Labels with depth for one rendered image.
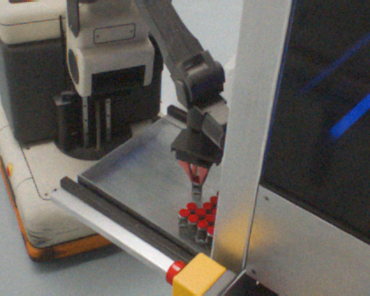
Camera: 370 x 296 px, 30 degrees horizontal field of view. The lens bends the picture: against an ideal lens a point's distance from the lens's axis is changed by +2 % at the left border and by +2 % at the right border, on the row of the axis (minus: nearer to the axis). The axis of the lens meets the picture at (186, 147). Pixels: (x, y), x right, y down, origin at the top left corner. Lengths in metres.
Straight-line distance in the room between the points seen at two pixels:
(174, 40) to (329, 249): 0.47
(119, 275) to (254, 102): 1.58
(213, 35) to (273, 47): 2.85
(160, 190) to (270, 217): 0.46
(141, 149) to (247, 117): 0.62
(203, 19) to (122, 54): 1.87
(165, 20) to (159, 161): 0.38
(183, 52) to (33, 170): 1.27
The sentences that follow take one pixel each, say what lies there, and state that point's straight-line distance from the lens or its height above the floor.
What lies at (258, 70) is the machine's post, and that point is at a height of 1.38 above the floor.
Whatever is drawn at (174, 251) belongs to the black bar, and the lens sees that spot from 1.27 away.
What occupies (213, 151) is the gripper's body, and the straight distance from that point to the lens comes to 1.31.
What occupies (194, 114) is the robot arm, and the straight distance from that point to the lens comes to 1.25.
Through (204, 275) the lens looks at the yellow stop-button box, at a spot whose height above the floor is 1.03.
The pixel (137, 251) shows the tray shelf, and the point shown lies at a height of 0.88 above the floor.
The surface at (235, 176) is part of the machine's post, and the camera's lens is 0.99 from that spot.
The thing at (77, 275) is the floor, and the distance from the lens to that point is 2.42.
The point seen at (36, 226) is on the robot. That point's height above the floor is 0.23.
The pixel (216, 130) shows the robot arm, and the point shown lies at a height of 1.11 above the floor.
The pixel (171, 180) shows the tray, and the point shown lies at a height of 0.88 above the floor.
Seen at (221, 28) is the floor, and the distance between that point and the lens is 3.76.
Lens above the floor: 1.85
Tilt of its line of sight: 39 degrees down
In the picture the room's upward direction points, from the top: 5 degrees clockwise
